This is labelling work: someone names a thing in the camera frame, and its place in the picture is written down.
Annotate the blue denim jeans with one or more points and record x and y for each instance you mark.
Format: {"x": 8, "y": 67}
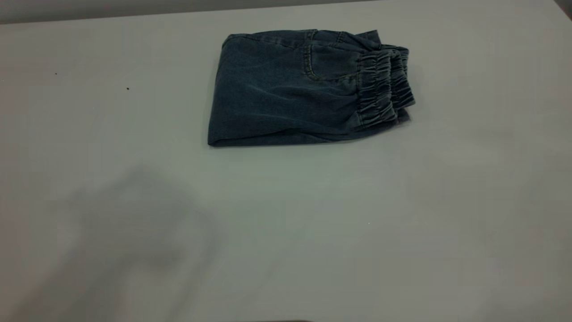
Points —
{"x": 286, "y": 89}

